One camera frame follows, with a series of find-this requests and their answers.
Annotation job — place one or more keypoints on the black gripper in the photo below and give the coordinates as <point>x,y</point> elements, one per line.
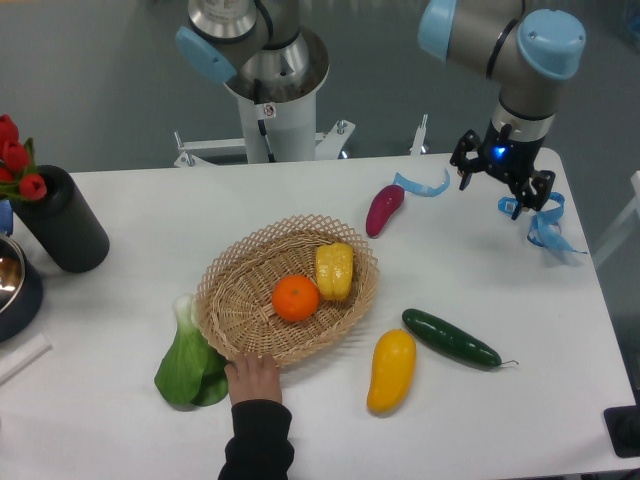
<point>508,154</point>

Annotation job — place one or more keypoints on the yellow bell pepper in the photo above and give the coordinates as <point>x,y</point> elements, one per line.
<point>334,271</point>

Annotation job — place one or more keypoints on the woven wicker basket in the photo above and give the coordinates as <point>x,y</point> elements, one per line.
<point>233,299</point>

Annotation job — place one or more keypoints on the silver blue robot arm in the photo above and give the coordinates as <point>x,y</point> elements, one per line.
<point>531,55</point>

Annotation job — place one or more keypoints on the black sleeved forearm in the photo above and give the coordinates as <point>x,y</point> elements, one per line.
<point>260,447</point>

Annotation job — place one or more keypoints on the person's hand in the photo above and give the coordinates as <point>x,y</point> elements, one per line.
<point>252,377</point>

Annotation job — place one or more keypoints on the small blue tape roll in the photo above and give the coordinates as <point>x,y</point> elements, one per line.
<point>509,206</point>

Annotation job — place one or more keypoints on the blue tangled ribbon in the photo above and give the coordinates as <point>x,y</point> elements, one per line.
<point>545,231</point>

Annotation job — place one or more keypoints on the blue ribbon strip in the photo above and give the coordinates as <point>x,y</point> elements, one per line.
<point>422,190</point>

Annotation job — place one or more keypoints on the dark green cucumber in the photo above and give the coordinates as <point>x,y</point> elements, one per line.
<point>452,342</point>

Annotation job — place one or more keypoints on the yellow squash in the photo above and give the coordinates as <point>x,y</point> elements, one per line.
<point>393,366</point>

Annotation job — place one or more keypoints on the orange fruit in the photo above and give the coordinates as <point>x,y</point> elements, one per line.
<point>295,298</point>

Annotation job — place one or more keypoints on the black device at edge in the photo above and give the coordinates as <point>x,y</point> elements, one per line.
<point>623,425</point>

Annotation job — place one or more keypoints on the green bok choy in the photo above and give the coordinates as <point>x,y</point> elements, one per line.
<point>192,372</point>

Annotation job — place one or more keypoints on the black cylindrical vase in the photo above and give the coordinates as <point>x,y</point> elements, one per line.
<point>64,223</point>

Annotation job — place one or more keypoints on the red tulip flowers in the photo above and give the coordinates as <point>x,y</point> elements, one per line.
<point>20,178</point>

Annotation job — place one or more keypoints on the dark metal bowl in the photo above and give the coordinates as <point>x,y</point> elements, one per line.
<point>21,289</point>

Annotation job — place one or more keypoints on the white flat bar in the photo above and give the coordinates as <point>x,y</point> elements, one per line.
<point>21,357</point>

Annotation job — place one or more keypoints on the blue object at left edge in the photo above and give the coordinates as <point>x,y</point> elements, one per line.
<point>6,218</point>

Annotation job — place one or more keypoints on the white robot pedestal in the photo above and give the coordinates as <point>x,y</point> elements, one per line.
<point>276,97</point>

